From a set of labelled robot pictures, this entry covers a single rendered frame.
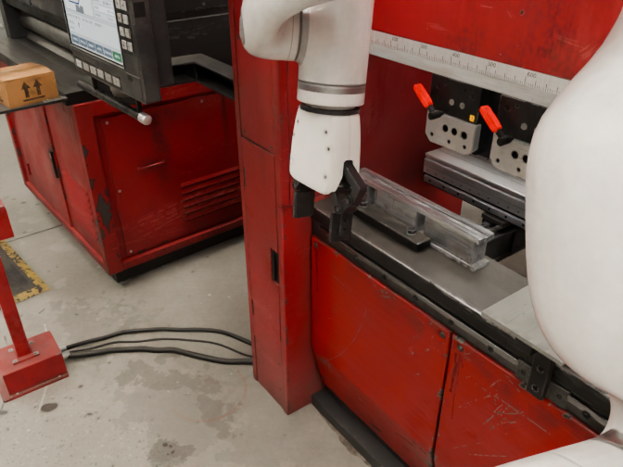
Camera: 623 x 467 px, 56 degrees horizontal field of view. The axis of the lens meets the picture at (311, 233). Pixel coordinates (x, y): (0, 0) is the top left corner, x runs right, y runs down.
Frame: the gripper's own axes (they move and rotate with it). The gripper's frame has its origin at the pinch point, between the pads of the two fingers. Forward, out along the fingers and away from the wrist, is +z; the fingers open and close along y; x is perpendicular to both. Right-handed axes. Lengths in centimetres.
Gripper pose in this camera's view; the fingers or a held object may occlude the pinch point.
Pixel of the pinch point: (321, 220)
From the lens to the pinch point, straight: 79.0
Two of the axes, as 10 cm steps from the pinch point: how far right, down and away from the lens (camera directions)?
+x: 8.5, -1.4, 5.1
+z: -0.7, 9.3, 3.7
